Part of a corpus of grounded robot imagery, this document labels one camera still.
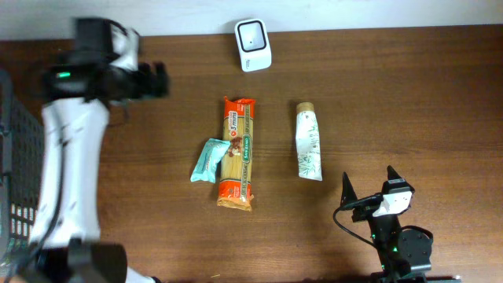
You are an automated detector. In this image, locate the white bamboo print tube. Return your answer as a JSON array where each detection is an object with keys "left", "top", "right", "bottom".
[{"left": 296, "top": 102, "right": 322, "bottom": 181}]

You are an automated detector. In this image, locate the orange spaghetti packet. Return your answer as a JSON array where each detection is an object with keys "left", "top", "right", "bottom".
[{"left": 217, "top": 97, "right": 255, "bottom": 211}]

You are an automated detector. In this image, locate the teal wet wipes pack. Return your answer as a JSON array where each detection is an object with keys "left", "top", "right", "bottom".
[{"left": 190, "top": 138, "right": 230, "bottom": 183}]

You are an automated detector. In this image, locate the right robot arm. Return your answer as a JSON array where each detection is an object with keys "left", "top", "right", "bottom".
[{"left": 332, "top": 166, "right": 461, "bottom": 283}]

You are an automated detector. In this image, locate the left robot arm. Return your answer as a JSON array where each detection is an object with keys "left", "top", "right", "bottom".
[{"left": 7, "top": 17, "right": 170, "bottom": 282}]

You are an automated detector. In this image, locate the white barcode scanner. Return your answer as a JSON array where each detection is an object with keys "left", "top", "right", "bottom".
[{"left": 234, "top": 19, "right": 272, "bottom": 72}]

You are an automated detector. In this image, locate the grey plastic mesh basket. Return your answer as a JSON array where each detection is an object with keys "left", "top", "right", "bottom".
[{"left": 1, "top": 70, "right": 44, "bottom": 277}]

